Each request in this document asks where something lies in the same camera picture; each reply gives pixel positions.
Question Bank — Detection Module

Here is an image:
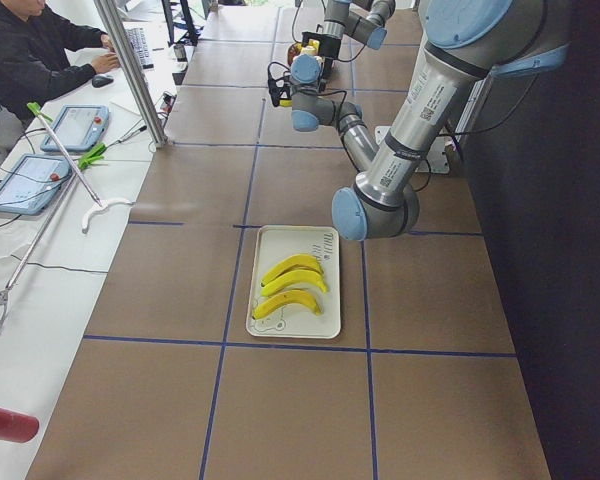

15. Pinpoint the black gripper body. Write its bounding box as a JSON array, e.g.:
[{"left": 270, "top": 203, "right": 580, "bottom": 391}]
[{"left": 318, "top": 34, "right": 341, "bottom": 60}]

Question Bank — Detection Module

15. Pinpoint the yellow banana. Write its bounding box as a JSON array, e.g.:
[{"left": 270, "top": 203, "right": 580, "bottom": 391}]
[{"left": 261, "top": 253, "right": 323, "bottom": 286}]

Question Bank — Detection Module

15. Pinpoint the yellow banana moved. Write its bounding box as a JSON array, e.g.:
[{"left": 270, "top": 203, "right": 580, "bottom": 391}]
[
  {"left": 261, "top": 269, "right": 329, "bottom": 297},
  {"left": 252, "top": 289, "right": 322, "bottom": 320}
]

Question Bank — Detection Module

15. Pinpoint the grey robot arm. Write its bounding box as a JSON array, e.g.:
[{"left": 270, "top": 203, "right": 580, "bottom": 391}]
[
  {"left": 319, "top": 0, "right": 396, "bottom": 60},
  {"left": 286, "top": 0, "right": 573, "bottom": 240}
]

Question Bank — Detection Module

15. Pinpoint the brown wicker basket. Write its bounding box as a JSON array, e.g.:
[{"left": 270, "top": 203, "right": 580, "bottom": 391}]
[{"left": 287, "top": 43, "right": 302, "bottom": 65}]

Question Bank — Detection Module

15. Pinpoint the black keyboard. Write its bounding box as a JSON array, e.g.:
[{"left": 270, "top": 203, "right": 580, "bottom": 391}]
[{"left": 125, "top": 27, "right": 154, "bottom": 70}]

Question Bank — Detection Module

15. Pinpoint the white bear serving tray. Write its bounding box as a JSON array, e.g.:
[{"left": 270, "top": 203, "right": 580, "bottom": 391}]
[{"left": 246, "top": 225, "right": 341, "bottom": 339}]

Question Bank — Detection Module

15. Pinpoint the black computer mouse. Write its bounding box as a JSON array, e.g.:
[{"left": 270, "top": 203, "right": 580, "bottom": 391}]
[{"left": 91, "top": 74, "right": 114, "bottom": 88}]

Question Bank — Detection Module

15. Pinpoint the long metal reacher grabber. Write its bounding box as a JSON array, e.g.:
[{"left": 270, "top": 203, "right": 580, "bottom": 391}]
[{"left": 0, "top": 102, "right": 133, "bottom": 335}]

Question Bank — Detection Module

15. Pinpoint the blue teach pendant far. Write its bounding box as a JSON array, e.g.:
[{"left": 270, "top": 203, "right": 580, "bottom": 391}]
[{"left": 52, "top": 105, "right": 110, "bottom": 153}]

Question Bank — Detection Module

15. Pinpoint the blue teach pendant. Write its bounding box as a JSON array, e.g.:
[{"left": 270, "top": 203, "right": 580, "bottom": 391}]
[
  {"left": 0, "top": 154, "right": 73, "bottom": 215},
  {"left": 52, "top": 105, "right": 110, "bottom": 153}
]

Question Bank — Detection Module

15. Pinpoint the person in black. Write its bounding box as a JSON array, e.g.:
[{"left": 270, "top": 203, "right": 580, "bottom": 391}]
[{"left": 0, "top": 1, "right": 120, "bottom": 123}]

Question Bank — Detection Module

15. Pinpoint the blue teach pendant near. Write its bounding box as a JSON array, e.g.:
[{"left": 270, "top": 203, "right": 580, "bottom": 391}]
[{"left": 0, "top": 154, "right": 73, "bottom": 215}]

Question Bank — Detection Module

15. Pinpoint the red cylinder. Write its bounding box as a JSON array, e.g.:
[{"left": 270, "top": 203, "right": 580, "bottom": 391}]
[{"left": 0, "top": 408, "right": 40, "bottom": 443}]

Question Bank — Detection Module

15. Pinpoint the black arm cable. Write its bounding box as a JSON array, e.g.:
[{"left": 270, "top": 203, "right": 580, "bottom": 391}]
[
  {"left": 267, "top": 61, "right": 501, "bottom": 191},
  {"left": 292, "top": 0, "right": 369, "bottom": 64}
]

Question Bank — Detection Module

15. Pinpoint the aluminium frame post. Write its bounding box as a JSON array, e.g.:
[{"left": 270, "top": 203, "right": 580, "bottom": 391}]
[{"left": 94, "top": 0, "right": 168, "bottom": 149}]

